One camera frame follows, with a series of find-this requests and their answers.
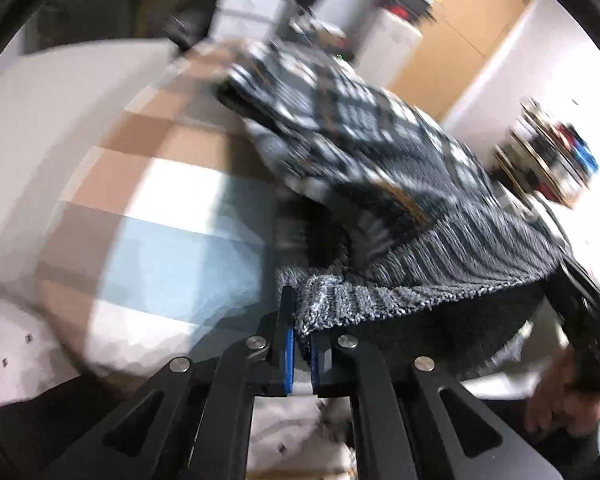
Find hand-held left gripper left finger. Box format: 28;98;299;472
45;286;297;480

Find person's right hand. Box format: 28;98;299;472
525;345;600;436

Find white cabinet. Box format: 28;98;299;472
352;10;426;68

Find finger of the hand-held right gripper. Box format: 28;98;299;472
497;182;568;261

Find rows of assorted sneakers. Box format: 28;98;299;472
510;102;600;206

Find white patterned floor rug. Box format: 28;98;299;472
0;305;358;478

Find checked pastel bed cover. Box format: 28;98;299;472
0;40;531;401

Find wooden shoe rack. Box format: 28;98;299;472
494;100;600;211

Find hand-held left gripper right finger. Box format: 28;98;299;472
309;332;566;480

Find wooden door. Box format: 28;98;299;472
385;0;537;121

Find plaid knit cardigan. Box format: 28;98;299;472
215;40;573;381

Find white desk with drawers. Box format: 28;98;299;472
135;0;296;46

